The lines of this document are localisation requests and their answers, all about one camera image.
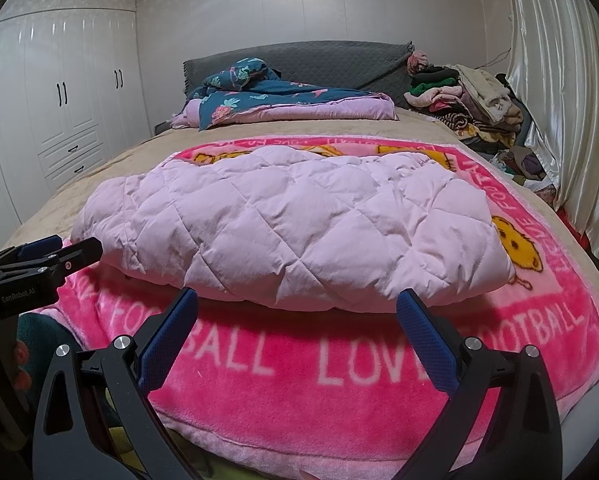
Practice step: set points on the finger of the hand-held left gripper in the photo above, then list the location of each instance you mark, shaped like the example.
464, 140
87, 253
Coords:
79, 252
39, 247

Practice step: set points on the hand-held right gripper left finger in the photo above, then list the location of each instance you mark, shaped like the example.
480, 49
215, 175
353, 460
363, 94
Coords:
167, 340

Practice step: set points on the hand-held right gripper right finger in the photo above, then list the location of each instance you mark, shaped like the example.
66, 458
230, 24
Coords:
429, 340

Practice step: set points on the pink quilted jacket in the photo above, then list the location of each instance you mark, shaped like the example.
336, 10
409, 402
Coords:
279, 220

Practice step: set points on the person's left forearm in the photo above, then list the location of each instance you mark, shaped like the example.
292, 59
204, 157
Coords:
44, 330

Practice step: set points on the pile of mixed clothes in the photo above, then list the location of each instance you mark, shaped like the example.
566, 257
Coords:
479, 95

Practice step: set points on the person's left hand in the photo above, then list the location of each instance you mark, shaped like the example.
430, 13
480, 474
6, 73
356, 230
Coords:
19, 356

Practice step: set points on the bed with beige sheet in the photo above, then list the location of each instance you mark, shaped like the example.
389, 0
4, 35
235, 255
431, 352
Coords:
129, 160

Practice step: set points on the pink printed blanket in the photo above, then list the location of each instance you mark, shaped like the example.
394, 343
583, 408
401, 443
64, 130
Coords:
279, 360

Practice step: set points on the white wardrobe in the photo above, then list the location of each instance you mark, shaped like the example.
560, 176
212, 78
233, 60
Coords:
54, 85

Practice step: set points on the blue floral quilt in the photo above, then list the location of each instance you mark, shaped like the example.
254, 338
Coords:
289, 97

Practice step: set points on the white satin curtain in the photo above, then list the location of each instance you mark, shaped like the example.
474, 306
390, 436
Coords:
564, 85

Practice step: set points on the grey headboard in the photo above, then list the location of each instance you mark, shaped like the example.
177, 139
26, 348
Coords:
329, 60

